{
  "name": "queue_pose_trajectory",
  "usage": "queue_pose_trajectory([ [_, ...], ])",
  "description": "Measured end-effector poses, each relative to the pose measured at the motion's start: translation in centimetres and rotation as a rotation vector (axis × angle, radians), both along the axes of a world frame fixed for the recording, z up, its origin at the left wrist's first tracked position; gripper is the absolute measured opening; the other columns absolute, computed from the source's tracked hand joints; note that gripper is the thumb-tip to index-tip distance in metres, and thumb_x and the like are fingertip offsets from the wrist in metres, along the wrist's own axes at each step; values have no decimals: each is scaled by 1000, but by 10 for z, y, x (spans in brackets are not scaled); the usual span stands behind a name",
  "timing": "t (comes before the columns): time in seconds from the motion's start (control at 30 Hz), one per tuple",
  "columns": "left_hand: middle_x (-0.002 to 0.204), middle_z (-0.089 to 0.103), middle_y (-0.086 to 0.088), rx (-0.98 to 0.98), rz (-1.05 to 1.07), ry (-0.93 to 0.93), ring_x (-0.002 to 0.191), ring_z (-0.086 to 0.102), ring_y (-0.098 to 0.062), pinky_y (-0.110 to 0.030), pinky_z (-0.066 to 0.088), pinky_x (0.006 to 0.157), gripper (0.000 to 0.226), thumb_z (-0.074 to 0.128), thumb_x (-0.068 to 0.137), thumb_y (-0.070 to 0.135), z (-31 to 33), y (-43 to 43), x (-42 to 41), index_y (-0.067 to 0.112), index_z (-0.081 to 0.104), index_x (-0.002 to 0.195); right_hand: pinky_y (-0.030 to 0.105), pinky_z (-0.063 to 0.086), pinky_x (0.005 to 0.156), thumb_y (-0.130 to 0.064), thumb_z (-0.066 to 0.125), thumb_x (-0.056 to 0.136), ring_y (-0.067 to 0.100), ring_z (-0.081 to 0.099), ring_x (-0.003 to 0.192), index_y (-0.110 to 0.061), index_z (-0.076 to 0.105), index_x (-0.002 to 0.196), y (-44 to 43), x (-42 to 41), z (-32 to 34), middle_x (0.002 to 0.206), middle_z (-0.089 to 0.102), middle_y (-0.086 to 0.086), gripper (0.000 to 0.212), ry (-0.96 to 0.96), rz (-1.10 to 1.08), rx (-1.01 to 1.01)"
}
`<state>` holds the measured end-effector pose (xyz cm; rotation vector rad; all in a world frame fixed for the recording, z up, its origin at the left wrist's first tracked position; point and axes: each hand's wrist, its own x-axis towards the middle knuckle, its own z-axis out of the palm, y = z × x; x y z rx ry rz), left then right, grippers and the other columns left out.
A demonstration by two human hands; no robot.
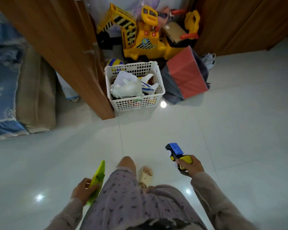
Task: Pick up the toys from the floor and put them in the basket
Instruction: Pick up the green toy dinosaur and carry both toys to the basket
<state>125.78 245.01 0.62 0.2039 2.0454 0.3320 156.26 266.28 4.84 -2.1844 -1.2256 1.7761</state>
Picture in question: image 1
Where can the person's left hand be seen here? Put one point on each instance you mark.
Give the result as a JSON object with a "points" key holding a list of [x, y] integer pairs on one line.
{"points": [[80, 191]]}

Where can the person's right hand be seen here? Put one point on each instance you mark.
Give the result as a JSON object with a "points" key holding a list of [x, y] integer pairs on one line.
{"points": [[192, 167]]}

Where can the person's left thumb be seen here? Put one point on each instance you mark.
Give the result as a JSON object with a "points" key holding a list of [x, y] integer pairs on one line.
{"points": [[94, 188]]}

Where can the person's right fingers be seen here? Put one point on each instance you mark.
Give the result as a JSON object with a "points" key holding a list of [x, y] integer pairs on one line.
{"points": [[183, 164]]}

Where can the green toy dinosaur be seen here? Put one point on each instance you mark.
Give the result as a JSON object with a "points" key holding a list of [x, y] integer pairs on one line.
{"points": [[97, 178]]}

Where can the blue yellow toy train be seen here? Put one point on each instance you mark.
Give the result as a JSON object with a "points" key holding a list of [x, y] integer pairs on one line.
{"points": [[175, 152]]}

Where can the person's right forearm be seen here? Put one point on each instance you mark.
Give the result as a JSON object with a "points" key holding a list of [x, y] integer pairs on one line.
{"points": [[219, 204]]}

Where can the person's left forearm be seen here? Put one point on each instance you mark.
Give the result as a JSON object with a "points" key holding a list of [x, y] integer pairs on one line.
{"points": [[65, 215]]}

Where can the beige slipper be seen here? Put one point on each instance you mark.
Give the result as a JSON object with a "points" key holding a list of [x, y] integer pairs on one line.
{"points": [[146, 176]]}

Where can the person's leg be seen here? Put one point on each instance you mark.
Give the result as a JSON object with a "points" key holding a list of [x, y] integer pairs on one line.
{"points": [[127, 163]]}

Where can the person's patterned purple shorts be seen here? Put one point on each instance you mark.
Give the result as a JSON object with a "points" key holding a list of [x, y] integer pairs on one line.
{"points": [[136, 203]]}

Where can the white plastic basket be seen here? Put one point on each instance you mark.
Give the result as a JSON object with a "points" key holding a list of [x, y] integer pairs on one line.
{"points": [[137, 102]]}

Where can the white toy airplane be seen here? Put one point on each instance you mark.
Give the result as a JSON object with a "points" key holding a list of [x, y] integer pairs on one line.
{"points": [[147, 86]]}

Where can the red grey folding storage box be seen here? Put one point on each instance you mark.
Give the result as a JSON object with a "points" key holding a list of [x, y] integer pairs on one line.
{"points": [[186, 74]]}

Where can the white plush toy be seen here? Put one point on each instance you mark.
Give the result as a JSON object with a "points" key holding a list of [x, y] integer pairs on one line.
{"points": [[126, 89]]}

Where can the white paper sheet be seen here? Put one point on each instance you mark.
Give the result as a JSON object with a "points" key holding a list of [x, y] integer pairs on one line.
{"points": [[123, 77]]}

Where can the beige mattress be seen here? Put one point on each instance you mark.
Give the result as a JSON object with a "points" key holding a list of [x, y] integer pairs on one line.
{"points": [[37, 90]]}

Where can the blue yellow ball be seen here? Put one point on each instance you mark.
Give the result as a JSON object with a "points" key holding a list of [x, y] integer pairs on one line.
{"points": [[114, 63]]}

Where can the yellow ride-on toy excavator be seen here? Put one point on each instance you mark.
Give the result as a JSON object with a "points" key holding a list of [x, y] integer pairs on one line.
{"points": [[144, 37]]}

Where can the brown cardboard box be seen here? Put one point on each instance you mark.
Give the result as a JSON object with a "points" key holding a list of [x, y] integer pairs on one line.
{"points": [[174, 31]]}

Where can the blue bed sheet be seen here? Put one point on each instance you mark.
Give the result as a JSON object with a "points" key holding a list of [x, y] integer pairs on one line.
{"points": [[2, 76]]}

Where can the wooden door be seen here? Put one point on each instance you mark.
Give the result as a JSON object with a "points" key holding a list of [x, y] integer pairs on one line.
{"points": [[52, 43]]}

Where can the wooden wardrobe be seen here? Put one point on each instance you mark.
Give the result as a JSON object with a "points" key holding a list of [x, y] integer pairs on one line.
{"points": [[242, 21]]}

